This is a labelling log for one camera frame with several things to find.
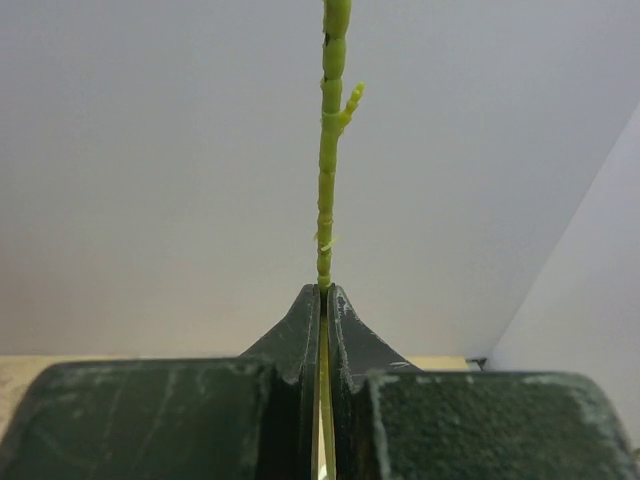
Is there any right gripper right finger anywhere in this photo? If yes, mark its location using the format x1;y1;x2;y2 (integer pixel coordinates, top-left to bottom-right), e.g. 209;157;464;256
327;286;639;479

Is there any small pink rose stem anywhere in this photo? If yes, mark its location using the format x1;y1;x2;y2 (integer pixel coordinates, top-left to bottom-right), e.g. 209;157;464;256
315;0;365;479

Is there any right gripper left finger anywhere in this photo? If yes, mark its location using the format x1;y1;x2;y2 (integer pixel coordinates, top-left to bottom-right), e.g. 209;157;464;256
1;285;320;480

